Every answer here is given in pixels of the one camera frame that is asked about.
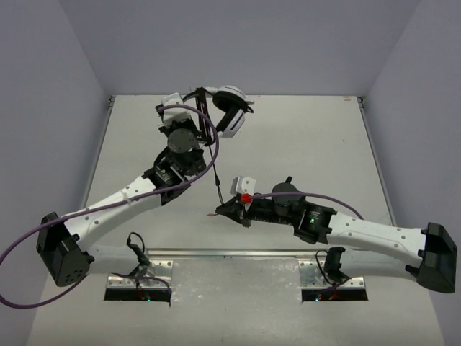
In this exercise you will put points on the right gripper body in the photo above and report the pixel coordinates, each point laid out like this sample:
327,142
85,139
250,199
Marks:
261,210

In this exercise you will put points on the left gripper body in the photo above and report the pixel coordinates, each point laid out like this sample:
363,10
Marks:
203,117

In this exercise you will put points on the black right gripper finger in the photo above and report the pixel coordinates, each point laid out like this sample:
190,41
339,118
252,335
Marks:
235,216
231,206

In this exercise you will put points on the white black headphones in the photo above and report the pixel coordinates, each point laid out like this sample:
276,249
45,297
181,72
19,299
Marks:
232,101

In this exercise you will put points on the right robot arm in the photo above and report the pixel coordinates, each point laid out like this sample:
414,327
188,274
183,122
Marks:
354,247

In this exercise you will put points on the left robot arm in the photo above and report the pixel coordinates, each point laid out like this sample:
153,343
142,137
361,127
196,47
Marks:
68,245

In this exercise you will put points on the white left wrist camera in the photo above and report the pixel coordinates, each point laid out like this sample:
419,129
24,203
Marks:
169,111

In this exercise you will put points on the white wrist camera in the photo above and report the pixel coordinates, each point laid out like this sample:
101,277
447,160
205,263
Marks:
243,188
169,111

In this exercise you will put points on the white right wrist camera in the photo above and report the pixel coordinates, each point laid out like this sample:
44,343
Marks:
243,188

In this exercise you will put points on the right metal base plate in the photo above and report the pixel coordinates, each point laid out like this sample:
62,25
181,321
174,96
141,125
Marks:
313,276

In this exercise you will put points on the metal base plate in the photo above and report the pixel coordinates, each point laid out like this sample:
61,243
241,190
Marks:
313,276
157,277

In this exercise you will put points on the metal table edge rail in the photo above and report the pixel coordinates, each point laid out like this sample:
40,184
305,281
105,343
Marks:
208,253

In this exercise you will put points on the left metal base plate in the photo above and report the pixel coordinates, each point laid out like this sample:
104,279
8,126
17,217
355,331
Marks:
157,277

